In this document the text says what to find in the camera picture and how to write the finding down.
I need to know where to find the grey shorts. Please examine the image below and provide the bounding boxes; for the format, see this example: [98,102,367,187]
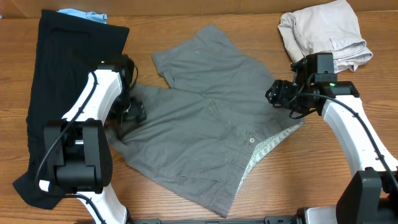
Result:
[106,25,303,217]

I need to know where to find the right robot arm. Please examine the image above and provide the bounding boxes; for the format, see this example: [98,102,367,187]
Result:
[265,53,397,224]

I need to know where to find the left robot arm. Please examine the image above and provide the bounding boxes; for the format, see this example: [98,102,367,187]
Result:
[35,54,147,223]

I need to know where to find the folded beige shorts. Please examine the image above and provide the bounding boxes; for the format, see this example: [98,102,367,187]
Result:
[278,0,373,73]

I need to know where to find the black garment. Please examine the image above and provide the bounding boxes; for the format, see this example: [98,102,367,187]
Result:
[13,9,129,210]

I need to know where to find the light blue garment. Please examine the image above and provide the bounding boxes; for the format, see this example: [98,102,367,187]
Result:
[58,8,108,24]

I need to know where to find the left black cable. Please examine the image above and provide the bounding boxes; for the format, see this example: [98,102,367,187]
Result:
[34,70,108,224]

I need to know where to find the black cable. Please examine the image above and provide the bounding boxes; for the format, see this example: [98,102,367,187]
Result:
[34,70,108,224]
[287,73,398,194]

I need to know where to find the right black cable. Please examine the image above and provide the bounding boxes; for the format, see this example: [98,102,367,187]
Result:
[287,73,398,194]

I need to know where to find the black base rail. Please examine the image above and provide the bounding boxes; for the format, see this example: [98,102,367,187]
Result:
[127,215,305,224]

